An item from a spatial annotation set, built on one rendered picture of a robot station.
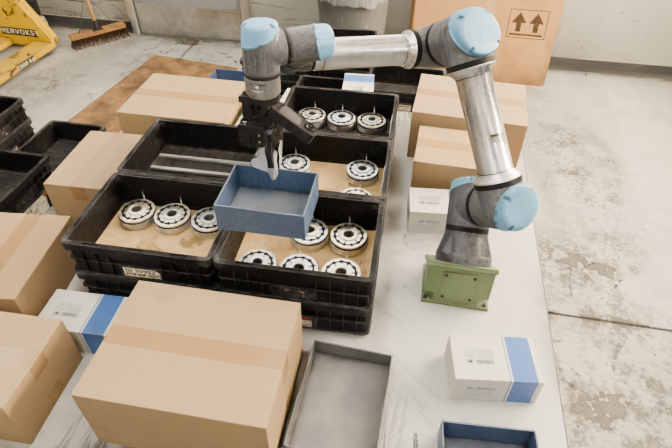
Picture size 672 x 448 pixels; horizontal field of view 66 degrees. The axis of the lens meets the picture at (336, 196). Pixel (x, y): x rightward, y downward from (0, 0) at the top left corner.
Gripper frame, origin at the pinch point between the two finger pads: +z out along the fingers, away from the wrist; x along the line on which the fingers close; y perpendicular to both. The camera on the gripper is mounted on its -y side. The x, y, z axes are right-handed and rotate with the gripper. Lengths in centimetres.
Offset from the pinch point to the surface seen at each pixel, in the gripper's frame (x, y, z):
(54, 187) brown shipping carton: -14, 77, 25
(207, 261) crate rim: 11.7, 14.9, 20.1
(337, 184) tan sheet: -36.6, -7.6, 25.3
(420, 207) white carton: -36, -34, 30
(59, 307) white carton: 22, 53, 35
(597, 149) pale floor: -213, -138, 93
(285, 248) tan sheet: -6.2, 0.7, 28.2
